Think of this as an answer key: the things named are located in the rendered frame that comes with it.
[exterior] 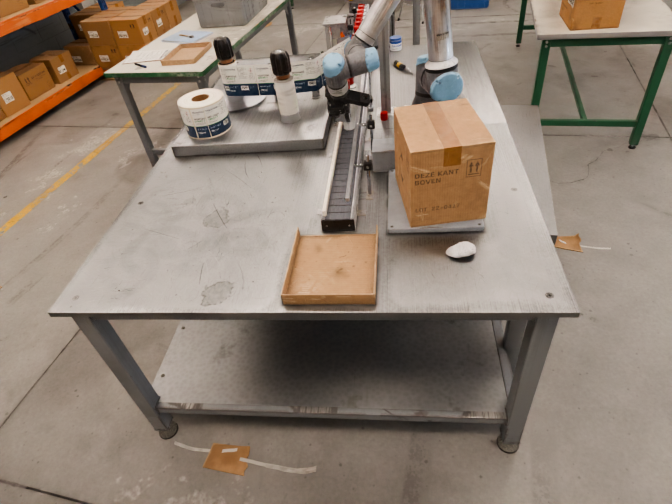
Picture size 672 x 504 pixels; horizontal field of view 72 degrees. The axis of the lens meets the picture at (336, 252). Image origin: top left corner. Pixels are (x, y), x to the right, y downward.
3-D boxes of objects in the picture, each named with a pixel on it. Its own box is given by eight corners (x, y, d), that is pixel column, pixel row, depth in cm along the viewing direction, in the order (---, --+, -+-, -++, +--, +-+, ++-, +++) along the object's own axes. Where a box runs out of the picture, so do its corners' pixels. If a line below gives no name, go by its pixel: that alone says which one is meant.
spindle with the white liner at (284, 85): (282, 115, 213) (269, 47, 193) (302, 113, 212) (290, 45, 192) (279, 124, 206) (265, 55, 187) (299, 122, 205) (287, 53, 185)
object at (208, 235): (231, 63, 295) (230, 59, 294) (474, 43, 274) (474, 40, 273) (50, 317, 140) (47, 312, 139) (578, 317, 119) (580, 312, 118)
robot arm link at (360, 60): (370, 40, 164) (341, 50, 165) (377, 48, 155) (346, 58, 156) (375, 62, 169) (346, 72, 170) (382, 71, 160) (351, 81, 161)
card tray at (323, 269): (299, 236, 153) (297, 226, 150) (378, 234, 149) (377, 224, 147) (283, 304, 131) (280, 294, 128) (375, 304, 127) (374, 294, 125)
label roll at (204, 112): (186, 124, 216) (176, 94, 207) (229, 115, 219) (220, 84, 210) (188, 143, 202) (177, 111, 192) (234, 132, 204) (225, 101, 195)
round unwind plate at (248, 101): (216, 89, 245) (215, 87, 245) (272, 85, 241) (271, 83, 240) (198, 115, 223) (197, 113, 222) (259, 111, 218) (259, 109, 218)
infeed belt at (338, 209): (356, 53, 275) (355, 46, 272) (370, 52, 273) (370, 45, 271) (326, 229, 153) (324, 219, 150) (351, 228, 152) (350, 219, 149)
